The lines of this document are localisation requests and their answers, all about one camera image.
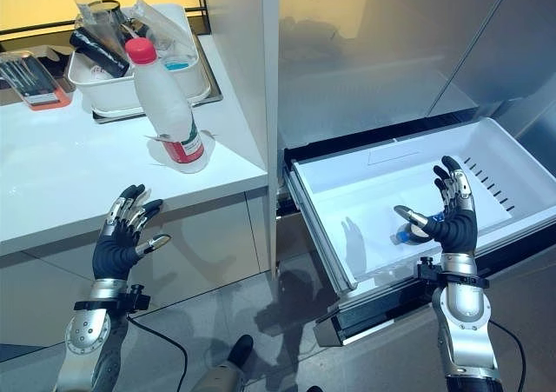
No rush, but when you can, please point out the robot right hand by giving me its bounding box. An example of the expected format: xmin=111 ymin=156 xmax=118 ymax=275
xmin=394 ymin=156 xmax=480 ymax=256

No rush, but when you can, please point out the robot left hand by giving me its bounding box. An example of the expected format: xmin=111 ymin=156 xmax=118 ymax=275
xmin=92 ymin=184 xmax=172 ymax=282

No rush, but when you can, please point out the white refrigerator drawer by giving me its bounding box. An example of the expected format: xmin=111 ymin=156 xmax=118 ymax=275
xmin=284 ymin=116 xmax=556 ymax=348

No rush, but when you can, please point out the stainless steel refrigerator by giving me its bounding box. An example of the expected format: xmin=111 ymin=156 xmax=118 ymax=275
xmin=202 ymin=0 xmax=556 ymax=280

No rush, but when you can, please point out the white counter cabinet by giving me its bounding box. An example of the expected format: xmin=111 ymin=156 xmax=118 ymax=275
xmin=0 ymin=33 xmax=273 ymax=354

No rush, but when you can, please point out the white bottle with red cap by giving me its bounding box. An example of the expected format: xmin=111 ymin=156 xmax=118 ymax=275
xmin=124 ymin=37 xmax=206 ymax=165

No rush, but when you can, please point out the robot dark foot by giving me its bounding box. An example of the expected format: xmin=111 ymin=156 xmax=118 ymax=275
xmin=227 ymin=334 xmax=255 ymax=368

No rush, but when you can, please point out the white plastic tub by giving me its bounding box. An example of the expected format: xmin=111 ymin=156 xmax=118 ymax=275
xmin=67 ymin=4 xmax=212 ymax=117

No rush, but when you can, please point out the robot silver leg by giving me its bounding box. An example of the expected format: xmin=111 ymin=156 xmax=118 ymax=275
xmin=202 ymin=363 xmax=245 ymax=392

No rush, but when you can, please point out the grey tray under tub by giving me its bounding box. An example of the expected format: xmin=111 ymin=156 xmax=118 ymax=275
xmin=90 ymin=33 xmax=224 ymax=125

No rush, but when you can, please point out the cutlery pack with orange base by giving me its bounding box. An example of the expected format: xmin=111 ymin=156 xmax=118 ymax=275
xmin=0 ymin=50 xmax=73 ymax=112

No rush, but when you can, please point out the small container with blue lid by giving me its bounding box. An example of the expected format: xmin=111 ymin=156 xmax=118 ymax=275
xmin=162 ymin=56 xmax=193 ymax=73

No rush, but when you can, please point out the black cylinder roll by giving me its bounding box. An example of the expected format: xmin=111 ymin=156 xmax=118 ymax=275
xmin=69 ymin=28 xmax=132 ymax=79

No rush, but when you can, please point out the crumpled clear plastic bag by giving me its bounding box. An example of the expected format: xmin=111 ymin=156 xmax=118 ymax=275
xmin=124 ymin=0 xmax=195 ymax=61

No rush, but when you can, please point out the clear tall jar black lid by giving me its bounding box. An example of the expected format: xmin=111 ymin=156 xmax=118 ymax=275
xmin=60 ymin=0 xmax=128 ymax=65

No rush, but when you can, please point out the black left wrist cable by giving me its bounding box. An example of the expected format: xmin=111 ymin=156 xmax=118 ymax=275
xmin=125 ymin=313 xmax=190 ymax=392

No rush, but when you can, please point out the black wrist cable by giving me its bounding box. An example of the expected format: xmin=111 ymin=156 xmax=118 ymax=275
xmin=489 ymin=320 xmax=529 ymax=392
xmin=125 ymin=313 xmax=190 ymax=392

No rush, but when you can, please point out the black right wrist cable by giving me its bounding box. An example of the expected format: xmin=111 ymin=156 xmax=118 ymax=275
xmin=489 ymin=320 xmax=529 ymax=392

